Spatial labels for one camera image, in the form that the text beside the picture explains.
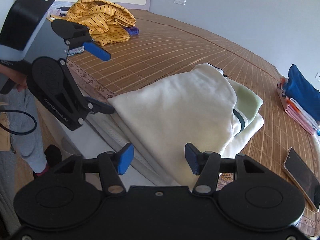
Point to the cream and green polo shirt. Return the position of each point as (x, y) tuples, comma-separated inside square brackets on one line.
[(202, 107)]

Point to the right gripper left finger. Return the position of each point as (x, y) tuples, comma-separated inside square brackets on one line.
[(110, 166)]

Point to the blue folded garment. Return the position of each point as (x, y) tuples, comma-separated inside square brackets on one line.
[(300, 89)]

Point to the orange white folded garment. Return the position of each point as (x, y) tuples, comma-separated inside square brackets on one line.
[(280, 84)]

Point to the left hand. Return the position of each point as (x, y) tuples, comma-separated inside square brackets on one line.
[(16, 80)]

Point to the white wall switch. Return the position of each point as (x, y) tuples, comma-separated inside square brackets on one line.
[(181, 2)]

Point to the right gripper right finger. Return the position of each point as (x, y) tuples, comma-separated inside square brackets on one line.
[(207, 166)]

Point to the smartphone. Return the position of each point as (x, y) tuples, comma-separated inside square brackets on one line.
[(303, 177)]

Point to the white wall socket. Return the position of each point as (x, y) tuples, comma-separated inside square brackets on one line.
[(317, 77)]

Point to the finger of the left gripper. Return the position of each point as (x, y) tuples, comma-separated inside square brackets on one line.
[(97, 106), (97, 51)]

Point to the yellow striped shirt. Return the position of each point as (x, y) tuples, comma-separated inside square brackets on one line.
[(106, 20)]

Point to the pink folded garment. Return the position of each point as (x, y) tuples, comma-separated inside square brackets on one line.
[(294, 115)]

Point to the grey trouser leg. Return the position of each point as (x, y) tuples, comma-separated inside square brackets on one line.
[(23, 118)]

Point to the purple cloth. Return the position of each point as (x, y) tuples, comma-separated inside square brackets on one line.
[(132, 31)]

